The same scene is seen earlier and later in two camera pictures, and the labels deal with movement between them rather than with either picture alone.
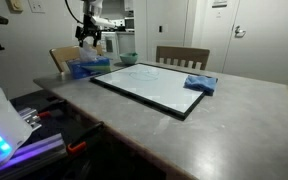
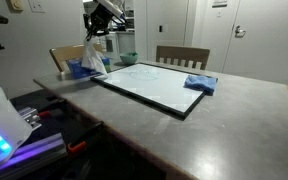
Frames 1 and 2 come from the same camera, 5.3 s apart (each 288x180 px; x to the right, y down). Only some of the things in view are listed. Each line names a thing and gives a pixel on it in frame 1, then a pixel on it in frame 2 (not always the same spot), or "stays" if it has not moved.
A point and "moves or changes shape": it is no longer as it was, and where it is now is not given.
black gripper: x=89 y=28 -> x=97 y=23
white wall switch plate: x=37 y=6 stays
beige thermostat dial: x=15 y=6 stays
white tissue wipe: x=88 y=53 moves or changes shape
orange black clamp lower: x=80 y=143 stays
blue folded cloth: x=204 y=84 stays
